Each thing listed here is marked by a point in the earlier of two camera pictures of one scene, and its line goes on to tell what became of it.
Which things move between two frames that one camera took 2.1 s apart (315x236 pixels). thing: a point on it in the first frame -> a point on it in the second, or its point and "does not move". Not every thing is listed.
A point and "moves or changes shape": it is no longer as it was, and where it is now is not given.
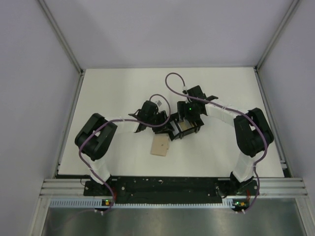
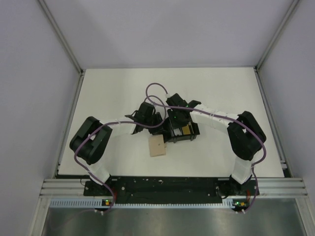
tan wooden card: (160, 144) moves or changes shape
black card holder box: (179, 129) moves or changes shape
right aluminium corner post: (288, 15) does not move
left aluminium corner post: (62, 37) does not move
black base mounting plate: (168, 190) does not move
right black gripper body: (188, 107) -> (176, 121)
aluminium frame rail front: (267, 187) does not move
